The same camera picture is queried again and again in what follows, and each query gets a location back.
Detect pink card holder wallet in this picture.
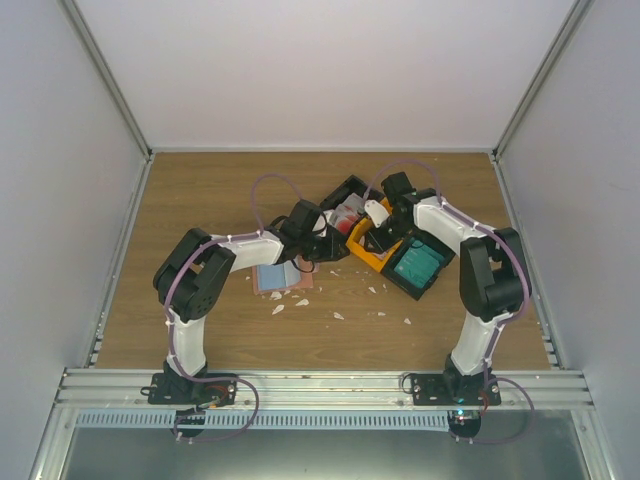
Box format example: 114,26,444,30
252,257,318,295

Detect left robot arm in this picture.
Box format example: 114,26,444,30
153,200,349,404

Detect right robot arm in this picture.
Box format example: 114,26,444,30
362,172,531,405

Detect red white card stack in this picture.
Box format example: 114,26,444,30
334,193,364,236

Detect black bin teal cards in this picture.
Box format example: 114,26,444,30
381,230,455,301

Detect teal card stack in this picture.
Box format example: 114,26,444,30
394,240,444,289

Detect black bin red cards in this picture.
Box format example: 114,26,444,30
320,175,368,211

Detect yellow bin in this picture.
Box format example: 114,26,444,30
346,214,403,273

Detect white debris pile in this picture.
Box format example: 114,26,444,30
269,290,310,316

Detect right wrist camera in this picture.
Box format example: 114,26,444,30
364,199,390,228

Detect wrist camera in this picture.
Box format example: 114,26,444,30
318,209,337,230
364,199,390,228

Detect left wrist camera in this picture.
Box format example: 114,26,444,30
318,209,337,230

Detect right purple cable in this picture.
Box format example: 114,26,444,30
363,158,536,444

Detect purple cable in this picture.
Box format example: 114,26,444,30
363,158,536,444
162,173,260,444

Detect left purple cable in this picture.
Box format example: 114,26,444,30
162,173,260,444

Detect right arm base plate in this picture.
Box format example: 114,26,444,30
408,371,502,407

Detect grey cable duct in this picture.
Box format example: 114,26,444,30
76,409,449,432

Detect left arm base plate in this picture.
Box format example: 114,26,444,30
140,370,238,409

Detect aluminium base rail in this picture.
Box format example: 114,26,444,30
54,369,595,411

